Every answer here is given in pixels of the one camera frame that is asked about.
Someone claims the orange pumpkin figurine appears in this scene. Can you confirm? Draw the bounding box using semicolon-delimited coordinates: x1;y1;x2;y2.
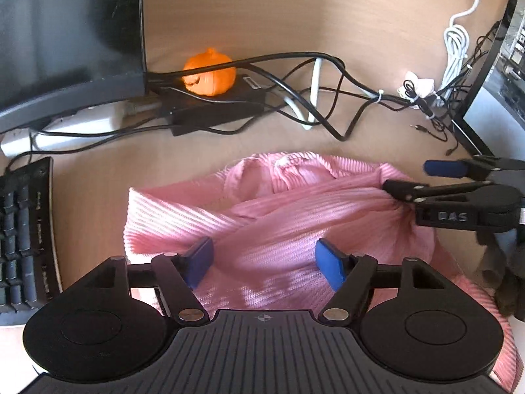
182;48;237;97

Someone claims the computer case glass panel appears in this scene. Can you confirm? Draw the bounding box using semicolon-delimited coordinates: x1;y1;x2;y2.
452;0;524;159

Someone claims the black curved monitor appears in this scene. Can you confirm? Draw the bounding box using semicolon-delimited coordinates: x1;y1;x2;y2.
0;0;146;133

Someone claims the black cable bundle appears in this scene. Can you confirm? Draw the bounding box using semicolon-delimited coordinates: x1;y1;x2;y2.
5;51;465;174

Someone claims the gloved operator hand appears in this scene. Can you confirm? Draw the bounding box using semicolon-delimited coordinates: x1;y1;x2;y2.
476;226;524;322

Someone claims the black hub box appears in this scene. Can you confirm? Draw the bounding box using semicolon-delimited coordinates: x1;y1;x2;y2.
157;74;266;136

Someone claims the black keyboard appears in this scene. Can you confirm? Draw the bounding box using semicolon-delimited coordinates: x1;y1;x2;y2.
0;158;62;326

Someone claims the pink knitted garment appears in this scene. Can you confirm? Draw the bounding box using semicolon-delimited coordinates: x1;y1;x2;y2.
123;151;524;392

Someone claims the white cable tie clump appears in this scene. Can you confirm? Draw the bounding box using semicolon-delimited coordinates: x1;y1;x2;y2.
397;71;435;104

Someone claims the silver monitor stand base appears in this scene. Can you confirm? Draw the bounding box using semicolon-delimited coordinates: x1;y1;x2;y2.
1;101;127;158

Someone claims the white coiled cable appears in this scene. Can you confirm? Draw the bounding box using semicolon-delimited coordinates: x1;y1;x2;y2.
436;0;482;95

